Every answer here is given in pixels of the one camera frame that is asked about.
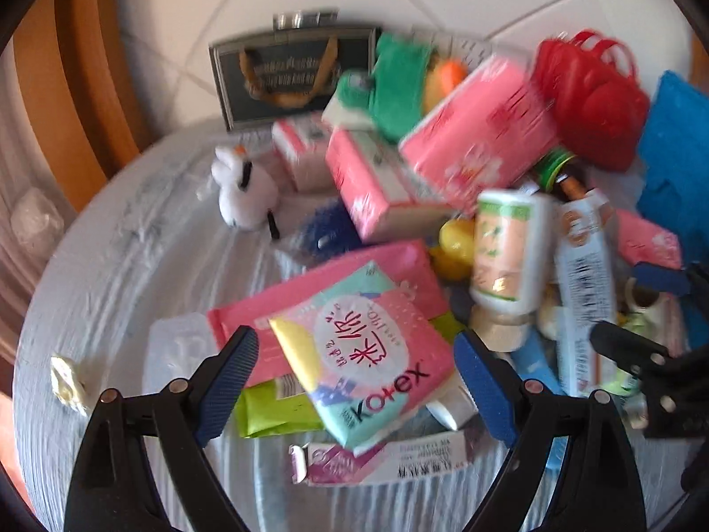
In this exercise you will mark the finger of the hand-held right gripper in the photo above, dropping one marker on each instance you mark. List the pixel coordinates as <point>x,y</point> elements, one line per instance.
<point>659,279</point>
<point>626,343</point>

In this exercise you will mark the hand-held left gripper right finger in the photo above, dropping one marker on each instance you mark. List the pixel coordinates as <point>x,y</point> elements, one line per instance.
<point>482,393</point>

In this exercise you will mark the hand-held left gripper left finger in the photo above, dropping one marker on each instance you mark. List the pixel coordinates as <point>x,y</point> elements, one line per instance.
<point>232,377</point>

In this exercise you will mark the teal pink sanitary pad pack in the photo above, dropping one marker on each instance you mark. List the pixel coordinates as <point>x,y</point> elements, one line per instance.
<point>360,354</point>

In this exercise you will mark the striped cloth covered desktop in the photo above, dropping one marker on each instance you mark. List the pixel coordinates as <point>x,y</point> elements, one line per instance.
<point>138,266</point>

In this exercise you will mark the small white tube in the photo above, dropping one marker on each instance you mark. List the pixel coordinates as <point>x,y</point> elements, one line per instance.
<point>451,404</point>

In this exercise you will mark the small pink packet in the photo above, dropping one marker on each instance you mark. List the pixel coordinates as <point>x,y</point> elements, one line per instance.
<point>648,238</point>

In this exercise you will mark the green wet wipe pack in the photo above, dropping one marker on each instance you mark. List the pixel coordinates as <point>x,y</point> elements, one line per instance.
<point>271,413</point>

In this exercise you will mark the pink wet wipe pack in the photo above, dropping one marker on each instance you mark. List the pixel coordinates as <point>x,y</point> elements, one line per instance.
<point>243,321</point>

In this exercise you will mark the clear plastic blister tray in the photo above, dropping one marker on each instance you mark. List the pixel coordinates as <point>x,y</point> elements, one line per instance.
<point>177,343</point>

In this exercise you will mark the long white printed tube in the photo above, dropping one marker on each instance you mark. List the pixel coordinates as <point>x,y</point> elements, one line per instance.
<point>587,288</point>

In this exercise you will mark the white pink medicine box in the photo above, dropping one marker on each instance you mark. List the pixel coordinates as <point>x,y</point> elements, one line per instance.
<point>388,463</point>

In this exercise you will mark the blue fabric bag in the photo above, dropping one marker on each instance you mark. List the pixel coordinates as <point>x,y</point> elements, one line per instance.
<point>676,155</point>

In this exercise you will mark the brown bottle green cap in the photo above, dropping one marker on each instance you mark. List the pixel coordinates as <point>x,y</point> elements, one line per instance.
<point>562,172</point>

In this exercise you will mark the white bottle peach green label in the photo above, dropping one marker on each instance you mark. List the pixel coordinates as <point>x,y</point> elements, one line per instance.
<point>507,249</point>

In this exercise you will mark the yellow plastic toy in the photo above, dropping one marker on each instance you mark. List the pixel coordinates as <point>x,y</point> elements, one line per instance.
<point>454,244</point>

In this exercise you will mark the blue mesh scrubber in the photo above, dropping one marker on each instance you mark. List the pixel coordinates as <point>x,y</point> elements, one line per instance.
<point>327,230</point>

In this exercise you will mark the red handbag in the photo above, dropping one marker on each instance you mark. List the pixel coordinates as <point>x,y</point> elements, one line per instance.
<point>592,105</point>

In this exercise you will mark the white plush toy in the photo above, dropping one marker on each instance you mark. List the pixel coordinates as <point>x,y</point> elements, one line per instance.
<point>243,188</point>

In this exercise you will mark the large pink tissue pack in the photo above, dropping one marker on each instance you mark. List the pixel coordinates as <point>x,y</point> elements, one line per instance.
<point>476,133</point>

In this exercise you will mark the medium pink tissue pack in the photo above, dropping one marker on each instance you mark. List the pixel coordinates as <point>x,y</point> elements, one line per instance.
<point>376,183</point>

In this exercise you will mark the small pink tissue pack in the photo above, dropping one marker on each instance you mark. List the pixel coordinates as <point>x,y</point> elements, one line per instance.
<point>299,149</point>

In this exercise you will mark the white printed box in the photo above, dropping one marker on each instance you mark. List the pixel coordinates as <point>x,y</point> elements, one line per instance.
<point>471,47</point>

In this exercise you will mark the sheer white curtain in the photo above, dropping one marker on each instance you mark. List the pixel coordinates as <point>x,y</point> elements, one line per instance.
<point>27,144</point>

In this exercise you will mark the wooden frame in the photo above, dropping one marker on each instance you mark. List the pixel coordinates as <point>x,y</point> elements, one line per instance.
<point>72,66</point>

